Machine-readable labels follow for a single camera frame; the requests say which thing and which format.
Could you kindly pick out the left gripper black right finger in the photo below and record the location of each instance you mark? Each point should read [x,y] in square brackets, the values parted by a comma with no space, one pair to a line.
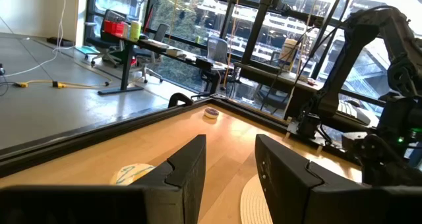
[290,191]

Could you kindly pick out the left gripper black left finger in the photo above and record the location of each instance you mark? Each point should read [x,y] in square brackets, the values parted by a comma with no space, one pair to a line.
[178,191]

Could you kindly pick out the white donut with blue drizzle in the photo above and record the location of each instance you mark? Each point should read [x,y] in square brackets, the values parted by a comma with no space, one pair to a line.
[130,173]

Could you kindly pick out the dark blue sprinkled donut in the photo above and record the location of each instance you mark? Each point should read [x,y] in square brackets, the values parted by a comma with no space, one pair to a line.
[211,113]

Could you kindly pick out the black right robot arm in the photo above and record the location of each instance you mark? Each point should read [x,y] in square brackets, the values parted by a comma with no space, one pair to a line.
[346,62]

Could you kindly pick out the white woven round placemat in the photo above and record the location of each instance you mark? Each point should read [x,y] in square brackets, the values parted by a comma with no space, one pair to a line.
[252,204]

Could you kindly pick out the white keyboard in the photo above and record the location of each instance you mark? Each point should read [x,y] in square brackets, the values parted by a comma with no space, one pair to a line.
[354,113]

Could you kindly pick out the dark wooden desk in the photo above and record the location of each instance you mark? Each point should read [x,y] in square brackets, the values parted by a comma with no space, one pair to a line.
[273,75]

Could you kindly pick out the black standing desk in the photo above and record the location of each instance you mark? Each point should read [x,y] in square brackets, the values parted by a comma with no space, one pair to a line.
[127,66]

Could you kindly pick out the grey mesh office chair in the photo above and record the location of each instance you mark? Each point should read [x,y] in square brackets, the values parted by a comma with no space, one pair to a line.
[216,49]

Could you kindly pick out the black office chair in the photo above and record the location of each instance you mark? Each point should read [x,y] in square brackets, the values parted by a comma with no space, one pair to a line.
[105,43]

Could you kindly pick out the yellow-green cylinder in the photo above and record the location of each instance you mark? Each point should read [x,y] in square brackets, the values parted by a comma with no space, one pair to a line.
[135,30]

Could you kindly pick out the red box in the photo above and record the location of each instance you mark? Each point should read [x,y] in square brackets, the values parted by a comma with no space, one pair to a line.
[113,28]

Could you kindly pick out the black power strip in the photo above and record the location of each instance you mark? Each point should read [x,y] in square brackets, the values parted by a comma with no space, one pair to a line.
[61,41]

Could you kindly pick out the black curved bracket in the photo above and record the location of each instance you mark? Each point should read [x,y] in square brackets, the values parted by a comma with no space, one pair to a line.
[179,99]

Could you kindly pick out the black camera frame post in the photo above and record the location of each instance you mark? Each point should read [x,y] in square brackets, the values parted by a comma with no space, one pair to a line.
[260,26]

